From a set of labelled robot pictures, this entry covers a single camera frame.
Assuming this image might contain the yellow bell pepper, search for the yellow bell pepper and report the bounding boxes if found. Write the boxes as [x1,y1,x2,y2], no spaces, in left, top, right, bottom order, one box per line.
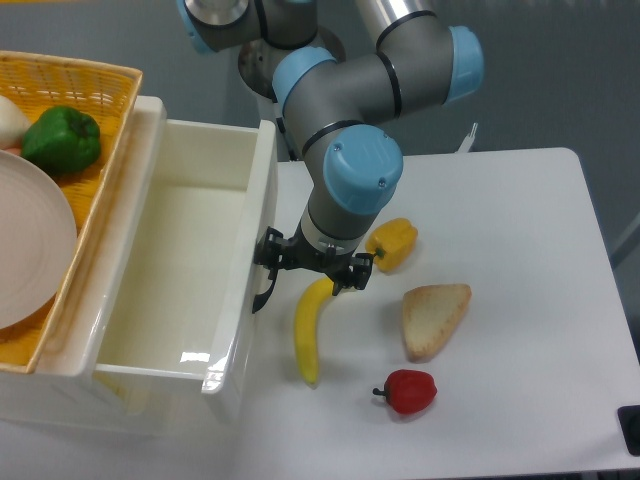
[365,218,418,273]

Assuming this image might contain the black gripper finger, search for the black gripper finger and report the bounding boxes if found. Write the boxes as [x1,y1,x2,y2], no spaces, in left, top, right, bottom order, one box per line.
[331,253,374,296]
[253,226,295,282]

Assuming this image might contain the green bell pepper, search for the green bell pepper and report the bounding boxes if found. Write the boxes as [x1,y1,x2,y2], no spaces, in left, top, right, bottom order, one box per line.
[21,106,102,176]

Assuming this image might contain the beige round plate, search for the beige round plate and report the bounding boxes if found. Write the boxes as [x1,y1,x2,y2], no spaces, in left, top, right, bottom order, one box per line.
[1,151,77,328]

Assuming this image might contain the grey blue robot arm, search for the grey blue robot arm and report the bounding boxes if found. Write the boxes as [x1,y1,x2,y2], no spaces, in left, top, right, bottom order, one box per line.
[177,1,484,292]

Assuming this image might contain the black cable on pedestal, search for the black cable on pedestal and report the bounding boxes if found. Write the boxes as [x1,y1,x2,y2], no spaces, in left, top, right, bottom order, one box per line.
[272,94,300,162]

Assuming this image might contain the yellow woven basket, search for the yellow woven basket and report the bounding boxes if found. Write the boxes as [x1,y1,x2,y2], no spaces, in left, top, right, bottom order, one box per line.
[0,50,144,376]

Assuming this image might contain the white drawer cabinet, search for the white drawer cabinet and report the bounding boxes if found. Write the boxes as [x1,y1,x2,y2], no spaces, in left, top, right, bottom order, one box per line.
[1,96,208,434]

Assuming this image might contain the white onion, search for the white onion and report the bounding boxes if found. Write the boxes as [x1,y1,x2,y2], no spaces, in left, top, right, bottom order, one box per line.
[0,96,31,149]

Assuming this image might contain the red bell pepper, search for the red bell pepper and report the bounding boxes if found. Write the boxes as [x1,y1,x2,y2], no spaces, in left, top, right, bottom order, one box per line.
[372,369,437,415]

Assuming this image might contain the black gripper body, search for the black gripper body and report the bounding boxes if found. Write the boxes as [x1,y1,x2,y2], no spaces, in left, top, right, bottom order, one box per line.
[287,232,353,280]

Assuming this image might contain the yellow banana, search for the yellow banana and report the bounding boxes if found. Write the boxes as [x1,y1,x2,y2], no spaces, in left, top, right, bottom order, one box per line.
[293,278,333,387]

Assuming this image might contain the white metal base frame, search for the white metal base frame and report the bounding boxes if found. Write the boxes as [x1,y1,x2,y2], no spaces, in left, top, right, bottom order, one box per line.
[457,122,479,153]

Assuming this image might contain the triangular toast slice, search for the triangular toast slice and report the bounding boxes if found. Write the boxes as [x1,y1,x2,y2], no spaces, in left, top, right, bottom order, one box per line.
[402,283,472,361]

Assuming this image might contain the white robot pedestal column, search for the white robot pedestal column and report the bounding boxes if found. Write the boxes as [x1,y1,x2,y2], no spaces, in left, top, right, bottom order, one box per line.
[237,27,347,164]

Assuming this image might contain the white drawer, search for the white drawer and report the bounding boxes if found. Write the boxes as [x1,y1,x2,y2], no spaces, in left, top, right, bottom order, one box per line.
[92,118,279,424]

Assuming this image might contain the black device at table edge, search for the black device at table edge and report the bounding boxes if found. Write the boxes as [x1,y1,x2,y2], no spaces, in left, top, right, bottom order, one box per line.
[617,405,640,457]

